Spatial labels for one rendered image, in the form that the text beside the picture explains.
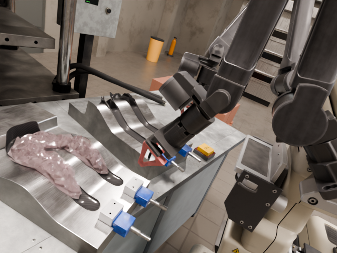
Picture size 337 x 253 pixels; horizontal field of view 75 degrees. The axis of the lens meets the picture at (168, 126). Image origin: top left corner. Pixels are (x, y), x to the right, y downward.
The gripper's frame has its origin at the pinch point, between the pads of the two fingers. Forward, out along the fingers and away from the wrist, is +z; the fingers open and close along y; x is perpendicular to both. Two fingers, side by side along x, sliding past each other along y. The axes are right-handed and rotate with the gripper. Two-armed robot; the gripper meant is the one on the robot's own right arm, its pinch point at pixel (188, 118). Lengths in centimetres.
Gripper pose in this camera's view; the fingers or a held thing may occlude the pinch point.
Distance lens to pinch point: 80.8
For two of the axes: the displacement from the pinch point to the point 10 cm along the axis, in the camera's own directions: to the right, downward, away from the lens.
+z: -3.2, 8.4, 4.4
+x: 7.3, 5.2, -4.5
